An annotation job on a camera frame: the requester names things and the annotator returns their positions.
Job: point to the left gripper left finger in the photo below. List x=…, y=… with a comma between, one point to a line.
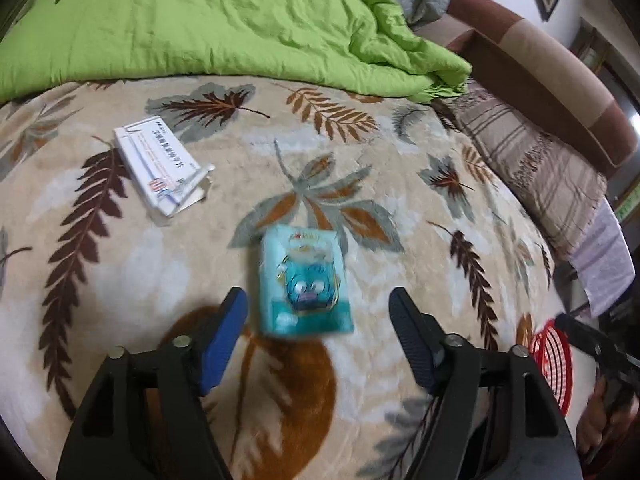
x=142, y=417

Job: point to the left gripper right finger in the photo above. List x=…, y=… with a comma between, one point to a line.
x=495, y=417

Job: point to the teal tissue pack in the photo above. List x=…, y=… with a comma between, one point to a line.
x=302, y=284

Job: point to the person's right hand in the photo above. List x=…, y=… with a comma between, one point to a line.
x=594, y=424

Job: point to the red plastic basket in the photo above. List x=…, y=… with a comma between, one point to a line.
x=551, y=352

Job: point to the lavender cloth covered table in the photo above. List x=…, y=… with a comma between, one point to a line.
x=603, y=261

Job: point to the leaf pattern bed blanket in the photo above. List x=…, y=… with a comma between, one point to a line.
x=84, y=267

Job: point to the brown striped pillow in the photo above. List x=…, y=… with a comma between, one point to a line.
x=556, y=185

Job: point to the white medicine box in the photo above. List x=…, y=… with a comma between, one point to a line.
x=168, y=178

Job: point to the brown beige headboard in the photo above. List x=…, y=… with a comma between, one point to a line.
x=539, y=77

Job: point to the green quilt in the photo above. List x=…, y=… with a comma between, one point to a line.
x=363, y=46

